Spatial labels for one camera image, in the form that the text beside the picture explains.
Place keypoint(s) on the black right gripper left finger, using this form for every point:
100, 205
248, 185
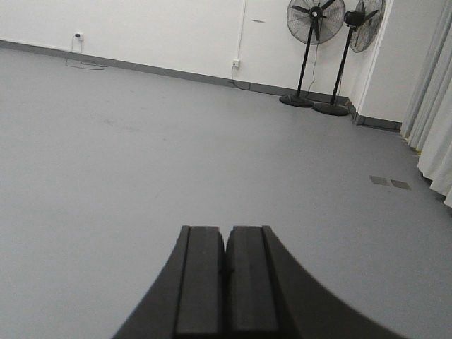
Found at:
185, 300

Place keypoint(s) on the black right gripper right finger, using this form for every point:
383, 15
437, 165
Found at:
269, 294

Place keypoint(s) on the grey floor outlet covers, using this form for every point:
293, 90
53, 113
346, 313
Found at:
389, 182

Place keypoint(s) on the white curtain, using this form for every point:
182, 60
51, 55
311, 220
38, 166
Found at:
427, 123

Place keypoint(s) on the black pedestal fan left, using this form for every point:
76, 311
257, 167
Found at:
312, 22

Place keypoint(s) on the black pedestal fan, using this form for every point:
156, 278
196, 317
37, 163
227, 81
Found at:
364, 23
312, 22

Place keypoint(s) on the white wall socket with plug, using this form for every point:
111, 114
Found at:
79, 36

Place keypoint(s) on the black pedestal fan right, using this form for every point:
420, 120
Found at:
364, 23

